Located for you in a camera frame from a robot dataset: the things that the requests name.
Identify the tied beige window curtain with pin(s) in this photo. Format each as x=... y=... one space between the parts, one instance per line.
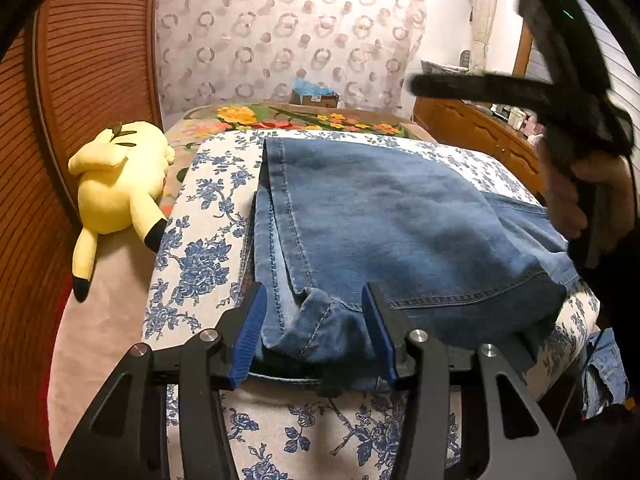
x=487 y=20

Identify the grey window blind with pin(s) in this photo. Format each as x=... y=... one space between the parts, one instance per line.
x=617 y=55

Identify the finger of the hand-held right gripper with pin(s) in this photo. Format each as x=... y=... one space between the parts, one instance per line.
x=480 y=87

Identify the small cardboard box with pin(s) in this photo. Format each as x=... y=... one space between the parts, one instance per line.
x=320 y=100

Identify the blue plastic bag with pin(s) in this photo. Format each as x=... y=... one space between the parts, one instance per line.
x=312 y=87

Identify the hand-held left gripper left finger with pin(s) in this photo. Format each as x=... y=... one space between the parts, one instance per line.
x=247 y=340

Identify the circle patterned sheer curtain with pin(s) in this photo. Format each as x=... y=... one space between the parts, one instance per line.
x=280 y=35

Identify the blue denim garment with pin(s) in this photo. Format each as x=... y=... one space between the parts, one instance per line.
x=605 y=375

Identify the long wooden cabinet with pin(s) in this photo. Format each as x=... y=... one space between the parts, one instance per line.
x=475 y=125

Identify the person's right hand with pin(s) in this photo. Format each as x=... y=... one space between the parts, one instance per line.
x=562 y=190

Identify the yellow plush toy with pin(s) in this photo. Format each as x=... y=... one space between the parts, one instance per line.
x=120 y=180

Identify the wooden window frame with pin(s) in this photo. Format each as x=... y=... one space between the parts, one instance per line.
x=522 y=55

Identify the blue denim pants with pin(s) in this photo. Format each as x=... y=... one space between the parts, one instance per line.
x=400 y=220

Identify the person's right forearm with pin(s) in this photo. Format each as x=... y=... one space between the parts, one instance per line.
x=622 y=220

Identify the wooden louvered wardrobe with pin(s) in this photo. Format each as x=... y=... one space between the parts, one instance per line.
x=75 y=60

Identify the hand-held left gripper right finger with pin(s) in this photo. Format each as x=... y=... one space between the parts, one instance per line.
x=380 y=340

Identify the blue floral white mat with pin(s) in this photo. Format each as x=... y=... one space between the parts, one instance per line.
x=200 y=240

